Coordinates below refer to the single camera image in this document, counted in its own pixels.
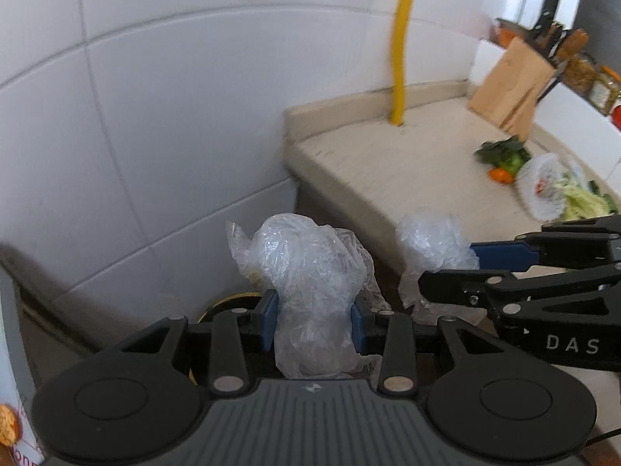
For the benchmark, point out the bok choy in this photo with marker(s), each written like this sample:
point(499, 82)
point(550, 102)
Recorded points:
point(504, 153)

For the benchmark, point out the yellow pipe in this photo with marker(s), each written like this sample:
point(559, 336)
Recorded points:
point(402, 58)

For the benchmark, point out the pile of pale cabbage leaves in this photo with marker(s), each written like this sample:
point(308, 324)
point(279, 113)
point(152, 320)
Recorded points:
point(584, 199)

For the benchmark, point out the glass jar of pale pickles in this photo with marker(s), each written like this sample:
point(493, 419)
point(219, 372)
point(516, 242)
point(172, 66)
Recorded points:
point(580, 73)

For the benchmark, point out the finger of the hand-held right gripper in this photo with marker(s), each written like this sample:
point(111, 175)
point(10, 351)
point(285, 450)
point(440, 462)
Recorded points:
point(451, 287)
point(504, 255)

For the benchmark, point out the black riveted knife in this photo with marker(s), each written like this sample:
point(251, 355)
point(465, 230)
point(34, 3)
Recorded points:
point(548, 29)

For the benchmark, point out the wooden knife block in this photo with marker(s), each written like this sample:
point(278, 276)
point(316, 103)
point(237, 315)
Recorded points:
point(509, 87)

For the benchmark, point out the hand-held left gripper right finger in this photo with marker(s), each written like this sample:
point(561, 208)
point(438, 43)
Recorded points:
point(359, 330)

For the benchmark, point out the black bin with gold rim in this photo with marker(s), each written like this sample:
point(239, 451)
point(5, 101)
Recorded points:
point(237, 297)

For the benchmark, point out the orange peel piece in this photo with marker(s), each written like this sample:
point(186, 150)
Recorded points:
point(500, 175)

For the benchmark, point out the red tomato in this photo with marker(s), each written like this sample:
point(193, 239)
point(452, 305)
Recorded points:
point(617, 116)

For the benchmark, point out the orange lidded pickle jar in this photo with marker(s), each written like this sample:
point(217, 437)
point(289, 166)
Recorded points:
point(604, 90)

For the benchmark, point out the white foam fruit net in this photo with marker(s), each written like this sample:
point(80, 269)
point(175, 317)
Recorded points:
point(538, 179)

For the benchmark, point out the orange bowl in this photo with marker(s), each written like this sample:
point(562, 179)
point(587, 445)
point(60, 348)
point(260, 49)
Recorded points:
point(507, 33)

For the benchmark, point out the clear plastic bag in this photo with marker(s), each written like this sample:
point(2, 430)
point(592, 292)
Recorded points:
point(432, 242)
point(305, 272)

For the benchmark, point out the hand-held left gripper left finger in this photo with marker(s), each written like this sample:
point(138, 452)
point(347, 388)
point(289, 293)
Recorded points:
point(266, 323)

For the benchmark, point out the white printed cardboard box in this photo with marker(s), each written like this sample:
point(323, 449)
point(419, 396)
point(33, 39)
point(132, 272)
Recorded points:
point(14, 349)

